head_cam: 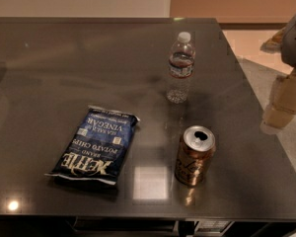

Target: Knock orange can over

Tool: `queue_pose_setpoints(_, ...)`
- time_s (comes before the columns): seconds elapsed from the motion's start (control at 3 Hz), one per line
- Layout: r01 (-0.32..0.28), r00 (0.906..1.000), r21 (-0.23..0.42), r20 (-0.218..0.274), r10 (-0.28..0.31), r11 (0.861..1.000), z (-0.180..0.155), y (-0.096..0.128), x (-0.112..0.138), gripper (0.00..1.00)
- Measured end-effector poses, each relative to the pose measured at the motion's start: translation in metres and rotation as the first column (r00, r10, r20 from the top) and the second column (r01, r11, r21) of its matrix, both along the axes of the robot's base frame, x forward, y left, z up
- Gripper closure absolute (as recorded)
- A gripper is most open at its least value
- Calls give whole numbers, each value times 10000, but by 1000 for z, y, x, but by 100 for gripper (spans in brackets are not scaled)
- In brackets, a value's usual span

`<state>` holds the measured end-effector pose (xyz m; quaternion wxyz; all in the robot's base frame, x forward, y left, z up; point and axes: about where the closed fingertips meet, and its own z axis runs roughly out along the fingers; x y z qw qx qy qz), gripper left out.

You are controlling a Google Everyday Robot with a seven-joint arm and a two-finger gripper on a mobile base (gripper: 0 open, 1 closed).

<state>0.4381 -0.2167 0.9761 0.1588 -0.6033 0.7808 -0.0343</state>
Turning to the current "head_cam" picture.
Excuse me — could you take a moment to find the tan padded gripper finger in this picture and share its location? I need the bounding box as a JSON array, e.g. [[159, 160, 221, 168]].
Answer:
[[260, 70, 296, 134]]

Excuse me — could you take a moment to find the orange soda can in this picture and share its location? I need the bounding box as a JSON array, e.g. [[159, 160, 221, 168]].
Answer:
[[175, 125, 216, 187]]

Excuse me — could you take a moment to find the clear plastic water bottle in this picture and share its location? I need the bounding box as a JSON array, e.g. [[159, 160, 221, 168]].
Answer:
[[166, 32, 195, 104]]

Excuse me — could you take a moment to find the blue Kettle chips bag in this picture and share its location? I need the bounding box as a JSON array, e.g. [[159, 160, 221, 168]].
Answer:
[[48, 106, 139, 186]]

